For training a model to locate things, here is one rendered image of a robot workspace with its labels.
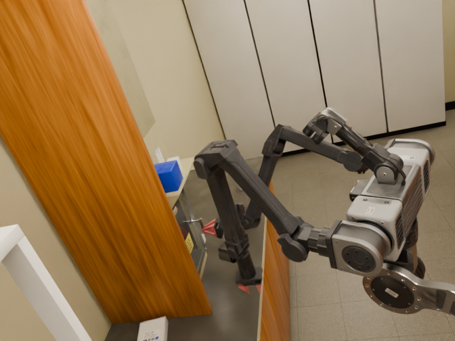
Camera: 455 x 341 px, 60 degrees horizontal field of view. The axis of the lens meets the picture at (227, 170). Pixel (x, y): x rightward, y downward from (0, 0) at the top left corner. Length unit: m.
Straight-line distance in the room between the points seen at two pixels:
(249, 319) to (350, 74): 3.35
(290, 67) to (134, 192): 3.27
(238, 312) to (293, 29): 3.27
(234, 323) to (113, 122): 0.95
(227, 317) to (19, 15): 1.34
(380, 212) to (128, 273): 1.06
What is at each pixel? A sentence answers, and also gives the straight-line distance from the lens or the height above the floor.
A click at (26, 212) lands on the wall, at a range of 1.68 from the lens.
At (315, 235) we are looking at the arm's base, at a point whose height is 1.48.
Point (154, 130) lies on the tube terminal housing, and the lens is 1.75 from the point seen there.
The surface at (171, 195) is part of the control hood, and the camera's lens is 1.56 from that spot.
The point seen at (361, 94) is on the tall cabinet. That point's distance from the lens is 4.68.
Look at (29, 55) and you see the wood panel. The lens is 1.43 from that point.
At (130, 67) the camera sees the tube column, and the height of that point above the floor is 1.97.
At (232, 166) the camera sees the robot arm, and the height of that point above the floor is 1.71.
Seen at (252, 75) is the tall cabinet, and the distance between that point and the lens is 4.54.
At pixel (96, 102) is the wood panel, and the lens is 1.38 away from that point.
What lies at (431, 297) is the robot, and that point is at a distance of 1.44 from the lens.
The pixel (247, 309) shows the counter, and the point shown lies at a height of 0.94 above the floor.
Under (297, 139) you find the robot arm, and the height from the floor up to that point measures 1.51.
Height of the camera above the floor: 2.21
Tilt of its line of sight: 26 degrees down
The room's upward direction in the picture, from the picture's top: 18 degrees counter-clockwise
